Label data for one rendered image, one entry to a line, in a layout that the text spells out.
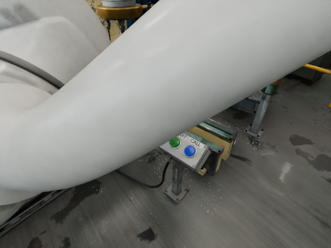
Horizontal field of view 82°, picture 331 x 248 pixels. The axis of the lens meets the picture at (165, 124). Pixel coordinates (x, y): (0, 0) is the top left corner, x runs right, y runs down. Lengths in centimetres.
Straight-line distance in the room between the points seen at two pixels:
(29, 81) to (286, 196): 82
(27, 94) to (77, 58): 8
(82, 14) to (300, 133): 109
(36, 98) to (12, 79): 3
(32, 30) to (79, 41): 4
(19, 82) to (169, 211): 60
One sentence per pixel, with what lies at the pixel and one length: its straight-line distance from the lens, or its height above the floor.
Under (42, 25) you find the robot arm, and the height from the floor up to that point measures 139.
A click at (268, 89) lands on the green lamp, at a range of 92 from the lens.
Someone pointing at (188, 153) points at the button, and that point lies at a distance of 50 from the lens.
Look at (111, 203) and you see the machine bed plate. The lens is 75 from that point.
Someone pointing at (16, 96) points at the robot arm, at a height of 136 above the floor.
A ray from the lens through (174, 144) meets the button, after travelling 52.
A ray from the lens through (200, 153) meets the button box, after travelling 51.
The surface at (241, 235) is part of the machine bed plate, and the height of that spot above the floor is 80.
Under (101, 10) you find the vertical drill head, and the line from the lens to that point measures 86.
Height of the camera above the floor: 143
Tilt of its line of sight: 38 degrees down
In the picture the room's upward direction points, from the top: straight up
